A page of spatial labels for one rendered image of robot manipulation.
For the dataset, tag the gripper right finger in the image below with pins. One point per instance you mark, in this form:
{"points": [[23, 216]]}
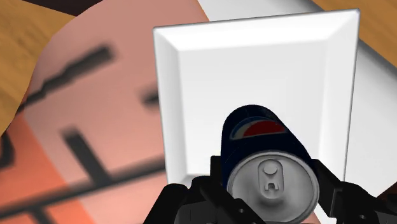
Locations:
{"points": [[350, 204]]}

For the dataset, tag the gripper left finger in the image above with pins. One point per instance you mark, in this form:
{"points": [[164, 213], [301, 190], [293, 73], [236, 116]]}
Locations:
{"points": [[203, 201]]}

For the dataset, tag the dark blue soda can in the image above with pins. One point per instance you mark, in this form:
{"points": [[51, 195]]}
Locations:
{"points": [[273, 186]]}

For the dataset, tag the white square plate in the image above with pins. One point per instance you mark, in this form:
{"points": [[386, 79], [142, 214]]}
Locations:
{"points": [[254, 74]]}

